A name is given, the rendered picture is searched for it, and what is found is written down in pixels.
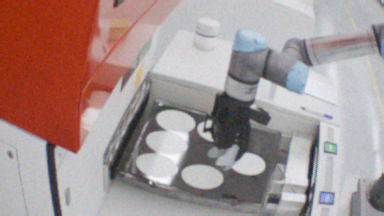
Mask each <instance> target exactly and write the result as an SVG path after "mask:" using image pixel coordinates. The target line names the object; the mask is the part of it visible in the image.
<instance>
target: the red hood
mask: <svg viewBox="0 0 384 216"><path fill-rule="evenodd" d="M181 1H182V0H0V118H1V119H3V120H5V121H8V122H10V123H11V124H13V125H16V126H18V127H20V128H21V129H23V130H25V131H28V132H31V133H32V134H34V135H36V136H38V137H40V138H42V139H44V140H46V141H48V142H50V143H53V144H55V145H57V146H59V147H61V148H63V149H66V150H68V151H70V152H73V153H74V154H76V155H77V154H78V151H79V150H80V149H81V148H82V145H83V144H84V141H85V139H86V138H87V135H88V134H89V132H90V131H91V128H92V126H93V124H94V123H95V122H96V119H97V117H98V115H99V114H100V113H101V110H102V108H103V107H104V105H105V103H106V101H107V100H108V98H109V97H110V95H111V93H112V92H113V91H114V89H115V88H116V86H117V83H118V82H119V81H120V79H121V78H122V76H123V75H124V73H125V72H126V71H127V69H128V68H129V66H130V65H131V63H132V62H133V61H134V59H135V58H136V56H137V55H138V54H139V53H140V51H141V50H142V49H143V47H144V46H145V44H146V43H147V41H148V40H150V38H151V37H152V35H153V34H154V32H156V31H157V29H158V28H159V26H161V24H162V23H163V22H164V21H165V20H166V18H167V17H168V16H169V15H170V14H171V13H172V12H173V10H174V9H175V7H176V6H177V5H178V4H179V3H180V2H181Z"/></svg>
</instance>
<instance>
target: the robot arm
mask: <svg viewBox="0 0 384 216"><path fill-rule="evenodd" d="M370 25H371V24H370ZM231 48H232V50H231V53H232V54H231V57H230V62H229V66H228V70H227V76H226V80H225V85H224V92H223V93H219V92H216V98H215V102H214V106H213V111H212V112H207V116H205V120H204V125H203V130H202V133H208V132H210V134H211V136H212V139H213V140H214V142H213V144H214V146H215V147H214V148H212V149H210V150H209V151H208V157H209V158H213V157H215V158H218V159H217V160H216V165H217V166H222V169H223V171H226V170H228V169H230V168H231V167H233V166H234V165H235V164H236V163H237V162H238V160H240V159H241V158H242V156H243V155H244V154H245V153H246V151H247V148H248V143H249V140H250V136H251V123H250V122H249V121H250V119H251V120H253V121H256V123H258V124H260V125H263V126H267V125H268V124H269V121H270V120H271V117H270V115H269V113H268V112H267V111H266V110H265V109H263V108H261V107H260V108H259V107H257V106H256V105H253V104H254V102H255V99H256V94H257V91H258V87H259V83H260V78H262V79H265V80H266V81H269V82H272V83H274V84H276V85H279V86H281V87H283V88H285V89H288V91H290V92H295V93H297V94H300V95H303V94H304V91H305V88H306V85H307V81H308V76H309V68H308V67H310V68H311V67H313V66H319V65H324V64H328V63H333V62H337V61H339V62H340V61H344V60H348V59H352V58H358V57H362V56H363V57H364V56H365V55H366V56H367V55H371V54H372V55H373V54H378V55H379V56H380V57H381V56H382V60H383V64H384V22H381V23H376V24H372V25H371V26H370V28H368V29H362V30H361V29H360V30H355V31H350V32H349V31H348V32H345V33H344V32H343V33H337V34H331V35H325V36H320V37H313V38H308V39H307V38H306V39H301V38H298V37H293V38H290V39H289V40H287V42H285V45H284V48H282V51H281V52H279V51H276V50H273V49H271V48H269V47H267V40H266V38H265V37H264V36H263V35H262V34H260V33H258V32H256V31H254V30H250V29H241V30H239V31H237V32H236V35H235V37H234V43H233V45H232V46H231ZM208 118H211V119H212V126H211V127H210V128H205V126H207V120H208ZM370 195H371V200H372V201H373V203H374V204H376V205H377V206H379V207H381V208H384V171H383V172H382V174H381V175H380V176H379V178H378V179H377V180H376V181H375V182H374V184H373V186H372V188H371V191H370Z"/></svg>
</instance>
